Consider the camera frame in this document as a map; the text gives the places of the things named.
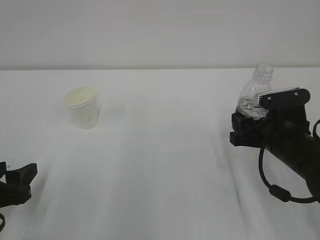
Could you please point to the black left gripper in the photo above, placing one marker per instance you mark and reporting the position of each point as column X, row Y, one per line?
column 16, row 189

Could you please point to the white paper cup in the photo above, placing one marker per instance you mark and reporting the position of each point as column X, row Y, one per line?
column 82, row 105

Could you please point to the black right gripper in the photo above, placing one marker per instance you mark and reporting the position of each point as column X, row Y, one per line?
column 287, row 128

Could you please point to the clear water bottle green label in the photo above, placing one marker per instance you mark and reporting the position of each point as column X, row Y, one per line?
column 260, row 82

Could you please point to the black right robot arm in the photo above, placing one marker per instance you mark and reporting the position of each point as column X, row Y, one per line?
column 305, row 163

